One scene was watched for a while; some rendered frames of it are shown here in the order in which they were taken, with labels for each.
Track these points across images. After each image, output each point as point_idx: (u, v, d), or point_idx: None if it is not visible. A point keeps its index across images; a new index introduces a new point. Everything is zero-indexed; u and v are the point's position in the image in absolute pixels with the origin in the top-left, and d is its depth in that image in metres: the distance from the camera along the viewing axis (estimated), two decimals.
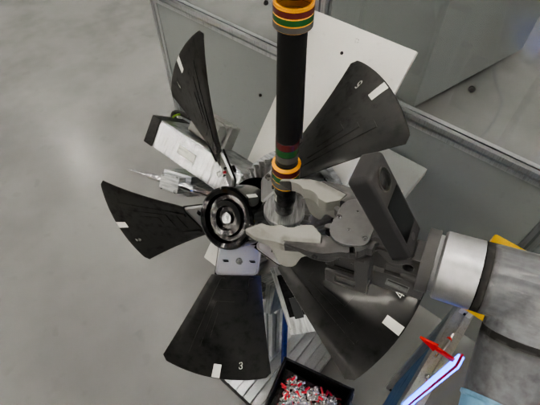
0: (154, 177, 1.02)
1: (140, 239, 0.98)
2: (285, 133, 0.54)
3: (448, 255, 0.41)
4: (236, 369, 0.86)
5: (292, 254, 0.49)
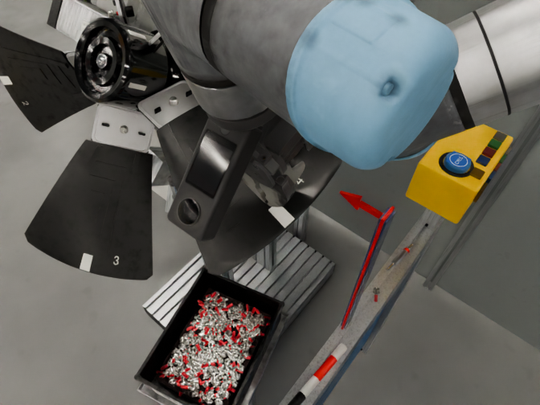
0: None
1: (27, 103, 0.81)
2: None
3: (222, 116, 0.32)
4: (111, 263, 0.72)
5: (292, 177, 0.47)
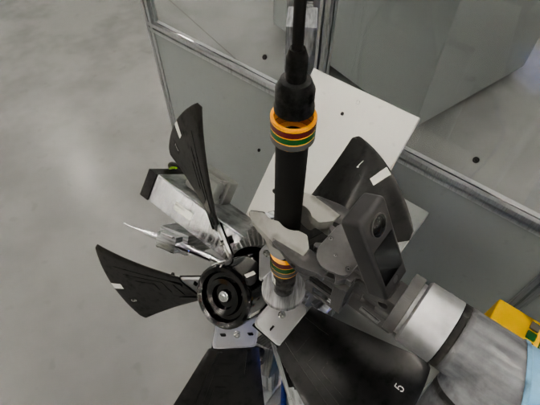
0: (151, 234, 0.99)
1: (177, 149, 0.86)
2: None
3: (422, 310, 0.41)
4: (129, 298, 0.96)
5: None
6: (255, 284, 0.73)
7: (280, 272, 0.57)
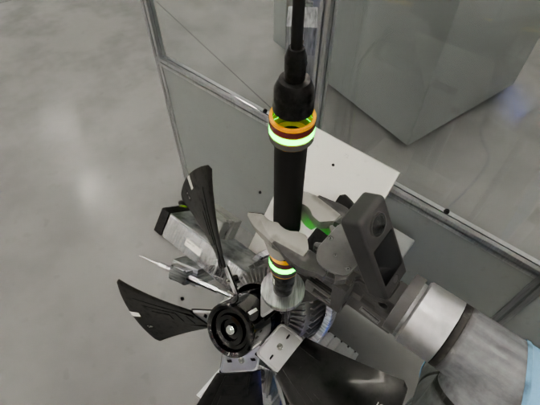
0: (164, 267, 1.12)
1: (189, 198, 0.99)
2: None
3: (422, 310, 0.41)
4: (145, 325, 1.09)
5: (280, 252, 0.50)
6: (257, 319, 0.85)
7: (279, 272, 0.57)
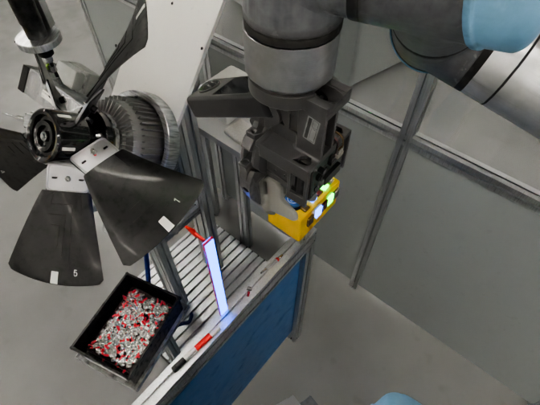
0: (21, 117, 1.14)
1: (134, 13, 0.84)
2: None
3: None
4: None
5: (277, 202, 0.46)
6: (65, 156, 0.89)
7: None
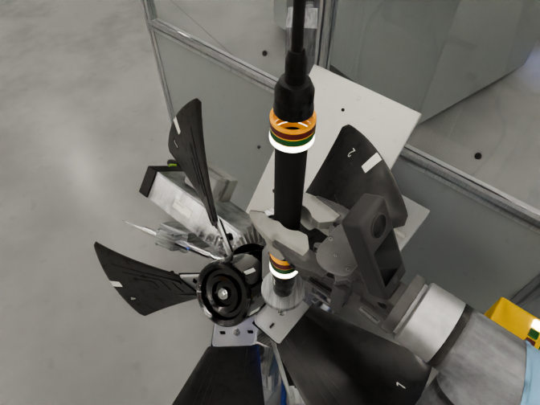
0: (150, 231, 0.99)
1: (348, 155, 0.68)
2: None
3: (421, 311, 0.42)
4: (174, 138, 0.85)
5: None
6: (248, 318, 0.73)
7: (279, 272, 0.57)
